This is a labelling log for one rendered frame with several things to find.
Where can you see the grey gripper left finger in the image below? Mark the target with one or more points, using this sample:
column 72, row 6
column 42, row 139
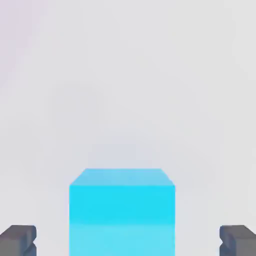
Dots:
column 16, row 241

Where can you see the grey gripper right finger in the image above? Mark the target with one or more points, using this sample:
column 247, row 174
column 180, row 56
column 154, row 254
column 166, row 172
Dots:
column 240, row 241

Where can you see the small cyan cube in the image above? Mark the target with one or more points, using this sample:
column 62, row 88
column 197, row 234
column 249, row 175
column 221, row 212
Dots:
column 122, row 212

